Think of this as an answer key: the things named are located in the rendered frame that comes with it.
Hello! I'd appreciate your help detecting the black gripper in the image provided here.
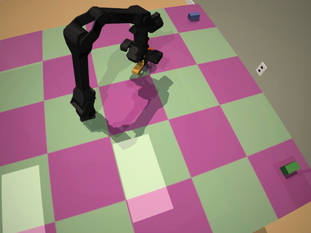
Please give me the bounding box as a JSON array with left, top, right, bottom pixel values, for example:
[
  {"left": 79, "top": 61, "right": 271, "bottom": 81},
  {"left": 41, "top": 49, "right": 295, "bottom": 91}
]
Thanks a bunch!
[{"left": 120, "top": 37, "right": 163, "bottom": 66}]

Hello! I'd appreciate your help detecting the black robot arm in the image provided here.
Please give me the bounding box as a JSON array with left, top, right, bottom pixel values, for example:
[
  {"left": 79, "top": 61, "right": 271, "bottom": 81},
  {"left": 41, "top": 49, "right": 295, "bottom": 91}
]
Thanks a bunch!
[{"left": 63, "top": 5, "right": 163, "bottom": 122}]

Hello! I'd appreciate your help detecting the green rectangular block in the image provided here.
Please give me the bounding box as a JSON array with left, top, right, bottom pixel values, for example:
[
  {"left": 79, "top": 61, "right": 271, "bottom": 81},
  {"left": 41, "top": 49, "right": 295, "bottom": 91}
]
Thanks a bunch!
[{"left": 280, "top": 161, "right": 300, "bottom": 175}]

